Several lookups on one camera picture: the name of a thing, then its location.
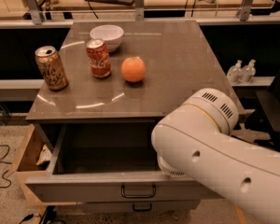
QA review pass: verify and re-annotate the grey top drawer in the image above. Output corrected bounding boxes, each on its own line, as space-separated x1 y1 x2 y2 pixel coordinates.
25 123 223 203

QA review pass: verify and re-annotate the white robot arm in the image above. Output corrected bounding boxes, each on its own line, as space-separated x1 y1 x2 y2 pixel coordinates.
151 88 280 224

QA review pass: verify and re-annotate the grey drawer cabinet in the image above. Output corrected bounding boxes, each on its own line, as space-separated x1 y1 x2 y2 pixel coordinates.
25 20 246 215

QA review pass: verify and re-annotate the orange fruit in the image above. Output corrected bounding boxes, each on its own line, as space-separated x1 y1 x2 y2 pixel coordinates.
121 57 146 82

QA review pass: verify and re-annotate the red cola can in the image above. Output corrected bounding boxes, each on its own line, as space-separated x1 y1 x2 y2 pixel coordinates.
86 38 111 78

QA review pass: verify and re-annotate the white bowl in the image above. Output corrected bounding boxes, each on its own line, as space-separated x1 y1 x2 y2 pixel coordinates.
90 24 124 52

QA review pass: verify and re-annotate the clear sanitizer bottle left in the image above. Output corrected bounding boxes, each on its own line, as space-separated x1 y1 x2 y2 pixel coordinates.
227 60 242 84

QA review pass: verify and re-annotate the clear sanitizer bottle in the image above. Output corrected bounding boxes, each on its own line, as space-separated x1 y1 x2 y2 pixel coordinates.
227 60 242 84
240 60 256 83

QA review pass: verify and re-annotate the gold soda can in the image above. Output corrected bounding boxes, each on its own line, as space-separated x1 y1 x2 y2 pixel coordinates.
35 46 68 91

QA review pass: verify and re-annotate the crumpled paper in box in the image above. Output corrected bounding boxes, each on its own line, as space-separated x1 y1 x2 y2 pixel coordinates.
36 145 52 166

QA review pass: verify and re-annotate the clear sanitizer bottle right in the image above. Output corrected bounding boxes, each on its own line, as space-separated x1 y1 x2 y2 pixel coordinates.
240 60 256 83

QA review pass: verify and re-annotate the cardboard box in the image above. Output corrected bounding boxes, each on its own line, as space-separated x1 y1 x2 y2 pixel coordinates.
7 125 75 206

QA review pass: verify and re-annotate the black office chair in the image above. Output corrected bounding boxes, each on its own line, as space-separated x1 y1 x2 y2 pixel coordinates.
238 69 280 152

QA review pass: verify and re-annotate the black floor cable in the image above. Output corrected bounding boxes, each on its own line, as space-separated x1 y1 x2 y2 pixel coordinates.
0 141 13 203

